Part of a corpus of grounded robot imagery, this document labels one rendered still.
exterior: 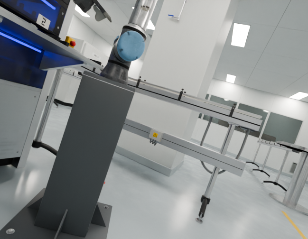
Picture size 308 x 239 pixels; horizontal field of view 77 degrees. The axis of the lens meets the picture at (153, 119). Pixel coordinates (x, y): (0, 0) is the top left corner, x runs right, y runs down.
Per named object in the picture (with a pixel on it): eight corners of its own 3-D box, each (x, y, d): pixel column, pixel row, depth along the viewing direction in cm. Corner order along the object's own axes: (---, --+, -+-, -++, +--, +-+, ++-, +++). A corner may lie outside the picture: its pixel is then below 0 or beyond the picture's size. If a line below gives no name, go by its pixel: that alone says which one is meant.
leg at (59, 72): (27, 145, 167) (54, 60, 163) (36, 145, 175) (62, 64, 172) (34, 150, 164) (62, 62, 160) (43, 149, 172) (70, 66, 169)
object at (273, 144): (300, 153, 361) (303, 146, 360) (290, 151, 366) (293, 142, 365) (260, 143, 701) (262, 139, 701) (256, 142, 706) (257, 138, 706)
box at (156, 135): (148, 137, 187) (151, 128, 187) (149, 137, 192) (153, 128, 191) (159, 142, 183) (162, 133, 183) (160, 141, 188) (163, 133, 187)
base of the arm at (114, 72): (126, 87, 111) (132, 71, 110) (126, 85, 96) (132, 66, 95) (101, 78, 109) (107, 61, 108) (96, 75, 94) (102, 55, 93)
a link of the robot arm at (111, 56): (126, 69, 110) (134, 46, 109) (133, 67, 97) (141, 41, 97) (106, 60, 105) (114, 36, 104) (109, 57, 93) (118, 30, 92)
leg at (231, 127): (198, 202, 172) (228, 121, 169) (199, 199, 181) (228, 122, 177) (208, 207, 169) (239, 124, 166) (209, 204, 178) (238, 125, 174)
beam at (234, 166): (91, 116, 215) (95, 106, 215) (96, 116, 223) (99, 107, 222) (241, 177, 163) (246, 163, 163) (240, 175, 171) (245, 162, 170)
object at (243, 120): (80, 73, 219) (84, 59, 219) (88, 77, 234) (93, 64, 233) (259, 131, 158) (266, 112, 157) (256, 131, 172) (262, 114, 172)
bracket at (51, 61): (38, 68, 130) (44, 50, 130) (42, 70, 133) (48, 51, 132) (77, 82, 119) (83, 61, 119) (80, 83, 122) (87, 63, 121)
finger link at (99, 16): (104, 29, 91) (88, 11, 86) (113, 20, 90) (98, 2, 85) (103, 29, 88) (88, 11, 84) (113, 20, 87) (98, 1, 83)
